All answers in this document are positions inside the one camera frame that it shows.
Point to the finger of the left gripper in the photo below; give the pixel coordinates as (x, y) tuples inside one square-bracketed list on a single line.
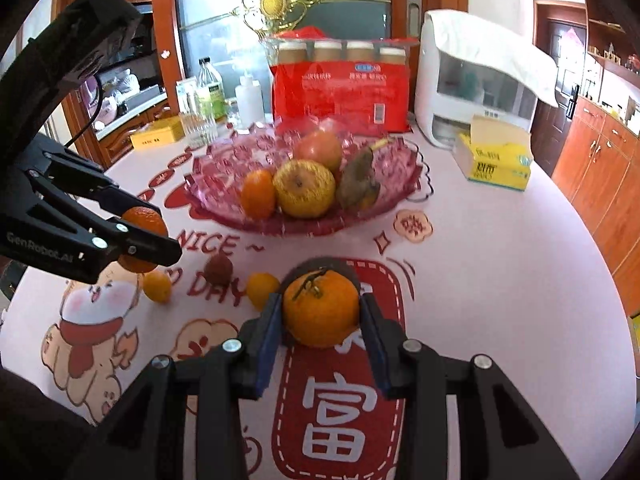
[(56, 234), (79, 177)]

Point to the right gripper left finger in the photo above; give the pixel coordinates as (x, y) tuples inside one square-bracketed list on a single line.
[(142, 436)]

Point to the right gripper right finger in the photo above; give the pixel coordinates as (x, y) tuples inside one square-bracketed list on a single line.
[(500, 435)]

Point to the large orange mandarin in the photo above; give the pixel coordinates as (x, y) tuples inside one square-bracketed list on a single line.
[(148, 221)]

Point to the small yellow-orange kumquat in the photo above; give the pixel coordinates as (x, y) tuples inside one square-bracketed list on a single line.
[(157, 286)]

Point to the small red fruit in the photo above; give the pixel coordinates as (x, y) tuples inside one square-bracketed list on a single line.
[(218, 270)]

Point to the small orange kumquat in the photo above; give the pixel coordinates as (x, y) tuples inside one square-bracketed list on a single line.
[(259, 287)]

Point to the orange mandarin with stem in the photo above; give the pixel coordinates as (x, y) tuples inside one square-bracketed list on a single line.
[(321, 309)]

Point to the dark green avocado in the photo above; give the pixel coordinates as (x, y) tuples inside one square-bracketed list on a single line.
[(320, 263)]

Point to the overripe brown banana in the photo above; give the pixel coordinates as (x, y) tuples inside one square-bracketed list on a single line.
[(358, 189)]

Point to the small white box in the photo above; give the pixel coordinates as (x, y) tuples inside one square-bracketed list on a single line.
[(184, 92)]

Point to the yellow tin box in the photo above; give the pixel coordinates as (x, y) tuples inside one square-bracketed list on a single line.
[(160, 133)]

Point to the clear drinking glass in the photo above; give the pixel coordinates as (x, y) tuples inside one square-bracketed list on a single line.
[(198, 120)]

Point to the clear glass bottle green label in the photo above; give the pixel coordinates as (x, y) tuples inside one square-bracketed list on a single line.
[(210, 92)]

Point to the pink glass fruit bowl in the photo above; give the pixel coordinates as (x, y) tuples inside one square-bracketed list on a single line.
[(214, 185)]

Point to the white squeeze bottle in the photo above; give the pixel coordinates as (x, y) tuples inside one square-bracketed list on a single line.
[(249, 99)]

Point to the printed pink tablecloth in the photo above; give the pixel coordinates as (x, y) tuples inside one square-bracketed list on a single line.
[(158, 333)]

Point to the glass door gold ornament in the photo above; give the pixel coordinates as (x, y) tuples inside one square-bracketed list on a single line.
[(233, 34)]

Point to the yellow pear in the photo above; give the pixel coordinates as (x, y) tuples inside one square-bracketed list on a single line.
[(304, 189)]

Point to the red apple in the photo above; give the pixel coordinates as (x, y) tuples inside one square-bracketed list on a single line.
[(320, 146)]

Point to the red drink bottle pack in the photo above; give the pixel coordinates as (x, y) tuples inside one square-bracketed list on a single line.
[(366, 82)]

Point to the yellow tissue pack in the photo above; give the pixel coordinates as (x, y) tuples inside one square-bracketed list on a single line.
[(495, 152)]

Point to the orange wooden cabinet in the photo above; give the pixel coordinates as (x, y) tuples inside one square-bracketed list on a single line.
[(598, 169)]

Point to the white countertop appliance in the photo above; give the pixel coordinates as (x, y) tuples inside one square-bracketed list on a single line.
[(470, 66)]

